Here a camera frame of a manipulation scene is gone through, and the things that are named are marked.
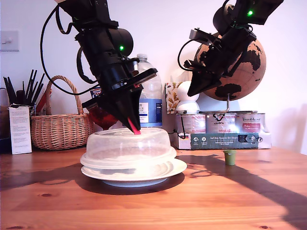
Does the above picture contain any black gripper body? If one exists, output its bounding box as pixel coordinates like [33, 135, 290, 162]
[184, 42, 240, 84]
[82, 59, 158, 110]

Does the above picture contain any clear plastic dome red tab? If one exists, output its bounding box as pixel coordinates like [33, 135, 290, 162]
[80, 117, 178, 170]

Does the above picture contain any green coffee capsule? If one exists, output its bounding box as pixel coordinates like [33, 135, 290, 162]
[223, 149, 237, 166]

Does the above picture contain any white ceramic plate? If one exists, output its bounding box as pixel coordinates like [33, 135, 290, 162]
[81, 157, 188, 188]

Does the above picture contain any large clear water bottle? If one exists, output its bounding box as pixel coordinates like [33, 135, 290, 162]
[133, 54, 164, 128]

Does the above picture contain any white paper tissue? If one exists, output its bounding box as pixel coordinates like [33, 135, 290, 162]
[170, 67, 192, 84]

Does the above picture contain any blue Ciobar packet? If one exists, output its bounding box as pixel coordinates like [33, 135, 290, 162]
[90, 85, 103, 99]

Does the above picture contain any red glass goblet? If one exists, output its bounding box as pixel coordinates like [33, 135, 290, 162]
[89, 106, 119, 131]

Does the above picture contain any leaf pattern tissue box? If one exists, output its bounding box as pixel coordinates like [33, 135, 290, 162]
[164, 82, 184, 115]

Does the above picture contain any cork globe on metal stand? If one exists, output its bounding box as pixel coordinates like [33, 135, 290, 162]
[193, 35, 267, 115]

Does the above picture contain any silver tin can black logo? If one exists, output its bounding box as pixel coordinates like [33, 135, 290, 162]
[205, 114, 237, 134]

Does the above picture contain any silver tin can pink label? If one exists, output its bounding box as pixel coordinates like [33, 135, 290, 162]
[180, 114, 207, 134]

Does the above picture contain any silver tin can script label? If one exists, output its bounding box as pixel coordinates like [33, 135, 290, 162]
[235, 113, 266, 134]

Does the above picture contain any cardboard can tray green label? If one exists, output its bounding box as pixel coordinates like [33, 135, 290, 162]
[176, 130, 272, 150]

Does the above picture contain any black chopstick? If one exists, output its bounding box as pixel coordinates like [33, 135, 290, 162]
[32, 73, 46, 106]
[27, 69, 38, 106]
[25, 69, 35, 106]

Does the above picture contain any red orange utensil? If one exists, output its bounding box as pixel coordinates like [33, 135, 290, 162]
[35, 89, 53, 115]

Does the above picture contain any dark round utensil head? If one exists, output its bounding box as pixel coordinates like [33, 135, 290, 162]
[16, 81, 26, 106]

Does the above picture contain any white printed carton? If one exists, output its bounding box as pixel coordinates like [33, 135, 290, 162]
[9, 106, 33, 155]

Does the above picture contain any black flat utensil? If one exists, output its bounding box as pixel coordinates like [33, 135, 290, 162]
[3, 76, 18, 106]

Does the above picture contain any dark brown jar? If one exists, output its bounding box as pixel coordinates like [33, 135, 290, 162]
[0, 105, 12, 154]

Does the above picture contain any thick black cable loop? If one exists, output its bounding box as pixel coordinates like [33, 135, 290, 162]
[220, 39, 253, 78]
[76, 46, 99, 84]

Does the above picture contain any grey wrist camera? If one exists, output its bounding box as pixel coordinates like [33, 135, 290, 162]
[189, 28, 214, 46]
[124, 58, 140, 75]

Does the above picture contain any white round security camera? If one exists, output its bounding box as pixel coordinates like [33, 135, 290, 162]
[176, 80, 201, 115]

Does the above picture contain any thin black power cable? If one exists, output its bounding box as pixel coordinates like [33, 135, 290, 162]
[163, 115, 187, 140]

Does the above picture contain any wicker basket with handle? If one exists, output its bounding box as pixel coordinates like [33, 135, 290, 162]
[30, 75, 94, 151]

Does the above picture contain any flat black ribbon cable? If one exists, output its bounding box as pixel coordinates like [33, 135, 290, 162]
[56, 4, 74, 35]

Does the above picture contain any metal wire utensil holder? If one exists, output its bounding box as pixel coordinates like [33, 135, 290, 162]
[28, 103, 48, 118]

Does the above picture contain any white wall light switch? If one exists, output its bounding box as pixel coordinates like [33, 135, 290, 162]
[0, 31, 20, 52]

